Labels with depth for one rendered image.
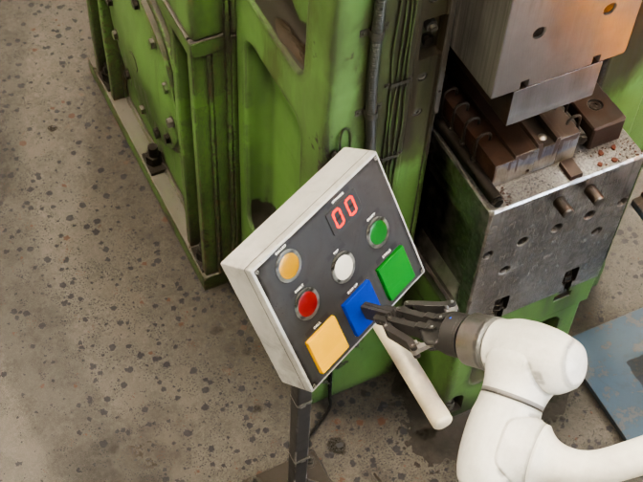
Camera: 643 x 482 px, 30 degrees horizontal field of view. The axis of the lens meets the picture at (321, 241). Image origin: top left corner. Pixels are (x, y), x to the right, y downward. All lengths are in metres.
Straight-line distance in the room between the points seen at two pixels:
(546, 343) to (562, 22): 0.62
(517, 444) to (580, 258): 1.03
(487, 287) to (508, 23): 0.76
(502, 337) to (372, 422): 1.32
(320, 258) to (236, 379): 1.22
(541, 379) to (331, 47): 0.70
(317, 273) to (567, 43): 0.63
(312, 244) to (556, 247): 0.81
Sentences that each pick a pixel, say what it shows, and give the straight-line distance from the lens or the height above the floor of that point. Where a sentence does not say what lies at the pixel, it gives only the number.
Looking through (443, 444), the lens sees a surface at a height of 0.00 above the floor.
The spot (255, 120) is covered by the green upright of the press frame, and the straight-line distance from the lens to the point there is 2.79.
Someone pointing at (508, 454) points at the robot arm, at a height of 1.17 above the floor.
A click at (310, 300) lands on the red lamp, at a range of 2.05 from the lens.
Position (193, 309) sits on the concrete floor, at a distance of 3.35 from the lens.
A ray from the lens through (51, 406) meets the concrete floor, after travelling 3.23.
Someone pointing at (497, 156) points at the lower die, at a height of 0.98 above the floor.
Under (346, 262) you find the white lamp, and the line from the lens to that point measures 2.09.
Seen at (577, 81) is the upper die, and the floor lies 1.16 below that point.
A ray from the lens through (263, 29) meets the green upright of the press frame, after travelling 2.45.
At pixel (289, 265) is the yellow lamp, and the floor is 1.17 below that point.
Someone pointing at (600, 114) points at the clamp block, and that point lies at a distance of 2.56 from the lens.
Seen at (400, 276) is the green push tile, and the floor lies 1.00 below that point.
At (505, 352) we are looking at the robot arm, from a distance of 1.88.
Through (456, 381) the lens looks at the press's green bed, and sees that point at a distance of 3.01.
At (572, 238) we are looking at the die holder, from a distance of 2.71.
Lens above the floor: 2.80
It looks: 54 degrees down
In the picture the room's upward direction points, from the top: 4 degrees clockwise
